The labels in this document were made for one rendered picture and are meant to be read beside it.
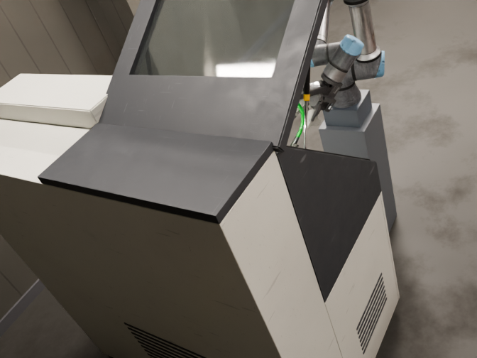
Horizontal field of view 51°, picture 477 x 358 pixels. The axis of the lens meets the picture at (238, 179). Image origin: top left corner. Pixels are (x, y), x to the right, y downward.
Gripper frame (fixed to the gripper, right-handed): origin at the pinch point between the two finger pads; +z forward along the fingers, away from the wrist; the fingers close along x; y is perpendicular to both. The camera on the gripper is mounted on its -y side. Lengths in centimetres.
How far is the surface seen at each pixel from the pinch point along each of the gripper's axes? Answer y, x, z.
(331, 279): 7, -47, 33
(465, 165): 174, 23, 14
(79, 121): -67, 26, 31
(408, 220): 132, 7, 49
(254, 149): -47, -36, -7
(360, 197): 21.9, -26.5, 11.0
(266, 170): -44, -41, -5
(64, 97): -69, 40, 31
